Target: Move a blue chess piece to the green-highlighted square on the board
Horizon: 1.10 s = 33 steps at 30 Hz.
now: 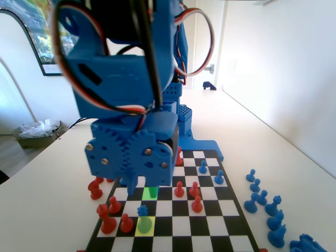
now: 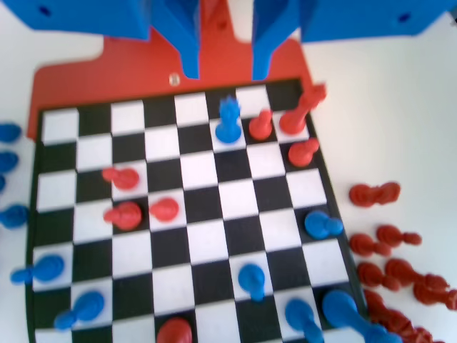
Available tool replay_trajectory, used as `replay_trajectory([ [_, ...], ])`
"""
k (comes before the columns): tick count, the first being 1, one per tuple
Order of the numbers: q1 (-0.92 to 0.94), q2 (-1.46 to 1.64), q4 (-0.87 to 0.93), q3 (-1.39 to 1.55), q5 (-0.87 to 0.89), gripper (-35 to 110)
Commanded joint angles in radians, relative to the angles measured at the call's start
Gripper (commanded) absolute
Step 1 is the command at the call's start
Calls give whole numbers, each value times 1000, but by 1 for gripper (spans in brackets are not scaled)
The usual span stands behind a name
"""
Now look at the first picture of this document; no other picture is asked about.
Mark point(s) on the blue geared gripper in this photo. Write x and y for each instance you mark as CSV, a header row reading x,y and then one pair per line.
x,y
113,152

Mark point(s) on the blue chess queen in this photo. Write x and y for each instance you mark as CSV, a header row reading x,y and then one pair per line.
x,y
144,223

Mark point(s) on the blue 3D-printed robot arm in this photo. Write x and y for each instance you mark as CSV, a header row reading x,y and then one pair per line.
x,y
118,78

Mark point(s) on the blue chess pawn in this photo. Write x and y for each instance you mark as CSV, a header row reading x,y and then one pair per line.
x,y
218,179
202,168
123,182
255,187
251,176
262,199
251,205

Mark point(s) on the red chess pawn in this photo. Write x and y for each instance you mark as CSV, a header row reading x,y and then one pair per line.
x,y
126,225
99,180
194,190
197,206
110,180
179,191
114,207

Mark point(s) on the red plastic toy piece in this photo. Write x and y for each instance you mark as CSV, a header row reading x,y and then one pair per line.
x,y
95,191

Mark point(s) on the red plastic object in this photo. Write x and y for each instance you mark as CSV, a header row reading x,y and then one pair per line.
x,y
179,158

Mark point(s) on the red chess king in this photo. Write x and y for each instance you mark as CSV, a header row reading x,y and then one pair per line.
x,y
107,224

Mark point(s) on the blue crowned chess piece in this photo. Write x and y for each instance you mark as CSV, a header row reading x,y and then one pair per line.
x,y
273,208

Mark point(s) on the blue chess bishop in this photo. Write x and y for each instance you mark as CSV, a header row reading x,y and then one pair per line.
x,y
275,222

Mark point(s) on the blue chess knight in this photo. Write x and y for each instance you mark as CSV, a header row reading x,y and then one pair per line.
x,y
277,237

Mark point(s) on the black and white chessboard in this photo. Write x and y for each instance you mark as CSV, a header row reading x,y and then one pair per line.
x,y
183,223

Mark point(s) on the cardboard box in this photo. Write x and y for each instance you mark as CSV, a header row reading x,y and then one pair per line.
x,y
31,141

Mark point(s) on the clear plastic wrap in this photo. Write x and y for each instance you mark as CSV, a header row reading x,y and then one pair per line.
x,y
36,128

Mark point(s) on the blue table clamp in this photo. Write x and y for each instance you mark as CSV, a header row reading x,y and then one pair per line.
x,y
209,86

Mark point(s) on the black chair edge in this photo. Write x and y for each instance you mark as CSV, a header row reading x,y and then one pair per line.
x,y
4,175

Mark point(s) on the black framed poster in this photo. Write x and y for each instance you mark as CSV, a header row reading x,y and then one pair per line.
x,y
43,44

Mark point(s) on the blue plastic part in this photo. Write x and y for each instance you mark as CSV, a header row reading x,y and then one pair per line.
x,y
307,244

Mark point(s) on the blue arm base plate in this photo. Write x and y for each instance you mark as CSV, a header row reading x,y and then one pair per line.
x,y
204,145

